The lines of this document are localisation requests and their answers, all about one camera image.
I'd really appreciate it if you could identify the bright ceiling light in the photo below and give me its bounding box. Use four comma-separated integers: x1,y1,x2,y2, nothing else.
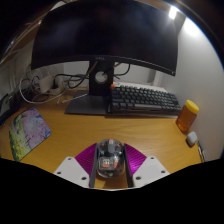
168,4,179,20

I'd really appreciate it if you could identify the white power strip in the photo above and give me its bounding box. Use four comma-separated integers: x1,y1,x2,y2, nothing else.
39,74,64,96

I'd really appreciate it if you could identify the floral print mouse pad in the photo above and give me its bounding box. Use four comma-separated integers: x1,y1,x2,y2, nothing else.
8,106,53,162

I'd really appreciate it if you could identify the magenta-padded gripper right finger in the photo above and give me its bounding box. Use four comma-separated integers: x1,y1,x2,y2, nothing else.
121,143,170,188

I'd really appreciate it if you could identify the white cable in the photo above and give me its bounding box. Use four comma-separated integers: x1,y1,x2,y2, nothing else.
18,68,65,105

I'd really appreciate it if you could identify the dark mechanical keyboard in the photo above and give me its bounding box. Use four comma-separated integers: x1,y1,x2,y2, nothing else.
107,84,183,118

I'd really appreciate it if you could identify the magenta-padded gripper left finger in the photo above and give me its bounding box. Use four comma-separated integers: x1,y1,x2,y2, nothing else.
53,143,99,189

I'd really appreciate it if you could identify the wooden wall shelf with items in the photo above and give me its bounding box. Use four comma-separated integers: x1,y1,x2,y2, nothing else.
0,19,44,65

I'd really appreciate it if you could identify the pen with lanyard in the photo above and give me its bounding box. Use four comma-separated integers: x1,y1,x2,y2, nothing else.
197,139,208,164

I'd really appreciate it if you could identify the orange jar with yellow lid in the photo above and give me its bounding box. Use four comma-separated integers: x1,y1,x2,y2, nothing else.
175,99,200,133

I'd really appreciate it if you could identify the black cable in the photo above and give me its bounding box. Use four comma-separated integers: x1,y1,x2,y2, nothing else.
54,71,91,90

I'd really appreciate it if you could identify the transparent computer mouse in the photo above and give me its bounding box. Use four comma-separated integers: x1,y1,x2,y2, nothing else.
95,138,127,180

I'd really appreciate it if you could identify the black curved monitor with stand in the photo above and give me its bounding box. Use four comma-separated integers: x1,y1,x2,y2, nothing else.
30,0,179,116

